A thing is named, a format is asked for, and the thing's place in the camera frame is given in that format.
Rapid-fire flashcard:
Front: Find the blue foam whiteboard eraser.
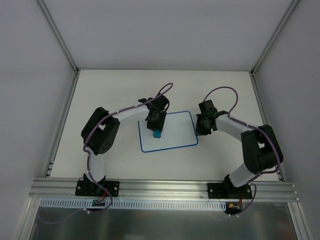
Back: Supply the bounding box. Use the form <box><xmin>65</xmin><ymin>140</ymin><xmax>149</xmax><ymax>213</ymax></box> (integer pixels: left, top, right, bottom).
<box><xmin>153</xmin><ymin>129</ymin><xmax>162</xmax><ymax>139</ymax></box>

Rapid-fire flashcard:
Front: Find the blue-framed small whiteboard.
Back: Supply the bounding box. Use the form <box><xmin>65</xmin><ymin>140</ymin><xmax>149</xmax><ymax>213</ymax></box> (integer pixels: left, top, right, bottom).
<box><xmin>138</xmin><ymin>110</ymin><xmax>199</xmax><ymax>153</ymax></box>

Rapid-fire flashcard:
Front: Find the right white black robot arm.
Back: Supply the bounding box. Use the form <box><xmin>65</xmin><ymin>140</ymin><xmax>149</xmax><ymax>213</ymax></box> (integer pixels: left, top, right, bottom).
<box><xmin>195</xmin><ymin>100</ymin><xmax>284</xmax><ymax>200</ymax></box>

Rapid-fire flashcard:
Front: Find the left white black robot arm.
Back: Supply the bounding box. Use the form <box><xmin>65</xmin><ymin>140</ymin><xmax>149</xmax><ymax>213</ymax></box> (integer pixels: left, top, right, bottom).
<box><xmin>75</xmin><ymin>94</ymin><xmax>170</xmax><ymax>197</ymax></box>

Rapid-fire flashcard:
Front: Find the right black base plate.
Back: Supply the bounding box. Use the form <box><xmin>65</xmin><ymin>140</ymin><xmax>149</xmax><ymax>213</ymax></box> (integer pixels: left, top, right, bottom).
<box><xmin>207</xmin><ymin>182</ymin><xmax>253</xmax><ymax>200</ymax></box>

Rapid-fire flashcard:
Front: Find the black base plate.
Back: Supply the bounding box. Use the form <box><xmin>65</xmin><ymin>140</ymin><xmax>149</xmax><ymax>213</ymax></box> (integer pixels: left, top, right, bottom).
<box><xmin>75</xmin><ymin>175</ymin><xmax>120</xmax><ymax>197</ymax></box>
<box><xmin>207</xmin><ymin>182</ymin><xmax>253</xmax><ymax>200</ymax></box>

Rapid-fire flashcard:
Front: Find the aluminium extrusion rail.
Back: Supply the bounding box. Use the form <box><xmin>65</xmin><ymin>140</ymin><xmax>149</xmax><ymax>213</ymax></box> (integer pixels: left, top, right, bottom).
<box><xmin>28</xmin><ymin>177</ymin><xmax>300</xmax><ymax>203</ymax></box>

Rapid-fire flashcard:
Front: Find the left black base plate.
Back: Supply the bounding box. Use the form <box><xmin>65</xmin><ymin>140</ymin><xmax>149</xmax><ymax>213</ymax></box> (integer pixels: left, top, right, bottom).
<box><xmin>75</xmin><ymin>175</ymin><xmax>120</xmax><ymax>197</ymax></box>

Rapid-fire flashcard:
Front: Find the white slotted cable duct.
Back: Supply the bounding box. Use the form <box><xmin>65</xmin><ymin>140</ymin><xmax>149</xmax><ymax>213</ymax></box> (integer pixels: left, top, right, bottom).
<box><xmin>39</xmin><ymin>198</ymin><xmax>227</xmax><ymax>212</ymax></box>

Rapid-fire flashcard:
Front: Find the right aluminium frame post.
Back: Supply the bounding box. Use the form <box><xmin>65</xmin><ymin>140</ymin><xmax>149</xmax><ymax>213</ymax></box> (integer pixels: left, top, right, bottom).
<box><xmin>250</xmin><ymin>0</ymin><xmax>301</xmax><ymax>76</ymax></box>

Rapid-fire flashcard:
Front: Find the aluminium frame post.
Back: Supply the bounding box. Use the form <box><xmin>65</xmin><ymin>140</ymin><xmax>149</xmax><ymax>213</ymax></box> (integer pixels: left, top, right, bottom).
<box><xmin>35</xmin><ymin>0</ymin><xmax>79</xmax><ymax>74</ymax></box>
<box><xmin>250</xmin><ymin>0</ymin><xmax>301</xmax><ymax>76</ymax></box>

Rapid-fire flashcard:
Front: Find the left aluminium frame post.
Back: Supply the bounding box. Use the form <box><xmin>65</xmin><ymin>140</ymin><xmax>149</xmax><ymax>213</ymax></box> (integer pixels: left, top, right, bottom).
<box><xmin>35</xmin><ymin>0</ymin><xmax>79</xmax><ymax>74</ymax></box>

